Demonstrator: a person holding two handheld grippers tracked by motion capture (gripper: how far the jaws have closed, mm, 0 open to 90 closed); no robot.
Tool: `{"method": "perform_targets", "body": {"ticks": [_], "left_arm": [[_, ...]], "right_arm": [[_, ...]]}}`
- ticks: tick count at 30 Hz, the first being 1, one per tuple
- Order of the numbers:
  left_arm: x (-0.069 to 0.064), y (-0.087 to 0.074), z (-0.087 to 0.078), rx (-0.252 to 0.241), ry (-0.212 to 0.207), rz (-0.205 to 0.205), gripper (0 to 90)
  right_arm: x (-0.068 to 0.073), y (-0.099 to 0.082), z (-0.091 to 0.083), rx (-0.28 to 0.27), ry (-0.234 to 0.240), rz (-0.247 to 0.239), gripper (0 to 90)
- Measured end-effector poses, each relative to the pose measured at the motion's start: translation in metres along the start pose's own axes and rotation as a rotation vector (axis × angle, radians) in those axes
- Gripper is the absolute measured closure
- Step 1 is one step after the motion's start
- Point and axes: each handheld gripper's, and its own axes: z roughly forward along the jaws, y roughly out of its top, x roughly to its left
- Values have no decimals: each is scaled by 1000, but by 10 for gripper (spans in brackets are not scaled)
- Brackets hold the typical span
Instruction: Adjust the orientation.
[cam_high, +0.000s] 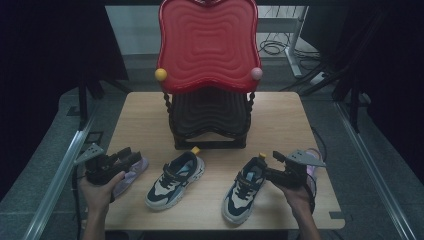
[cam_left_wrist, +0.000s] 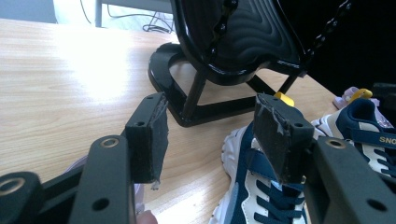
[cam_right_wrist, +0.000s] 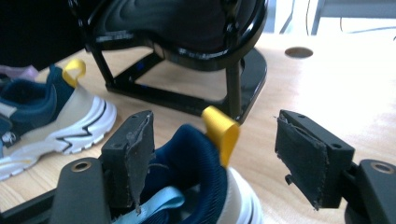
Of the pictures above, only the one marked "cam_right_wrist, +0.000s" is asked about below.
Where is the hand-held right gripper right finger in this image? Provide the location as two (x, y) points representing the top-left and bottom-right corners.
(274, 109), (356, 210)

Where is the red and black shoe rack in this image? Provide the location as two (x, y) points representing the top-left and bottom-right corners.
(66, 0), (269, 125)

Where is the navy and white sneaker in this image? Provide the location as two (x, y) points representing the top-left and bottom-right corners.
(113, 105), (265, 224)
(0, 59), (118, 182)

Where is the black cable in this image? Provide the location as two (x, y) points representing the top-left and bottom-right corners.
(339, 17), (396, 35)

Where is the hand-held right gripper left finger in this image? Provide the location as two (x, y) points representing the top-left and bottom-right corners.
(101, 110), (157, 216)

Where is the white metal desk frame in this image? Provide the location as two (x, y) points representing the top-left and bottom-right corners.
(311, 0), (396, 35)

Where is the purple sandal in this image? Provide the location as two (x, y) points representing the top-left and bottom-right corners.
(0, 64), (40, 82)

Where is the black curtain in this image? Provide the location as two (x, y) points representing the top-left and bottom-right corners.
(0, 0), (92, 72)

